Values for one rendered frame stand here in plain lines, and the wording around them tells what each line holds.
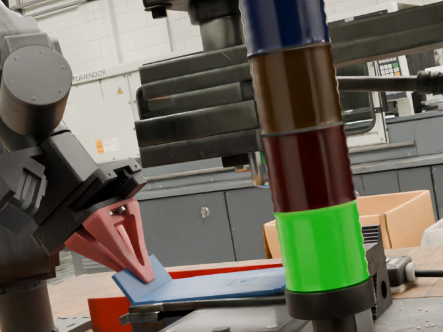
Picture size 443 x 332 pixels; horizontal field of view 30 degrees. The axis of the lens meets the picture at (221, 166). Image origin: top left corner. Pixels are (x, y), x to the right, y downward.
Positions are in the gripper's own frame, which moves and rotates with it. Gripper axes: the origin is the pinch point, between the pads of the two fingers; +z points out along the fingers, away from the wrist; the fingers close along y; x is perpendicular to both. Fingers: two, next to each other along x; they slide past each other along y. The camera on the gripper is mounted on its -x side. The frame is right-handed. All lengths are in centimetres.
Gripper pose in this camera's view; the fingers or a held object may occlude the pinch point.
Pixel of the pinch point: (143, 276)
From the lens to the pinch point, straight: 74.9
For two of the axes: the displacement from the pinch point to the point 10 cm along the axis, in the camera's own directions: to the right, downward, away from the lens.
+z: 6.2, 7.7, -1.5
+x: 4.1, -1.6, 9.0
